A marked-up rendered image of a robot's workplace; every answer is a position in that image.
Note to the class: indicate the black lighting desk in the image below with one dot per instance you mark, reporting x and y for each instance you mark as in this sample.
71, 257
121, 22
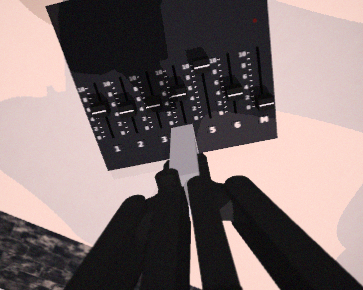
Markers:
135, 62

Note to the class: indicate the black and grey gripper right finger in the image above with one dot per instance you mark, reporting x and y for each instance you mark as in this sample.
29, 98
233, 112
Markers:
291, 257

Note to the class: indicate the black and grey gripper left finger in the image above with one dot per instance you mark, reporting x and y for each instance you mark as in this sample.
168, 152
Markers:
117, 259

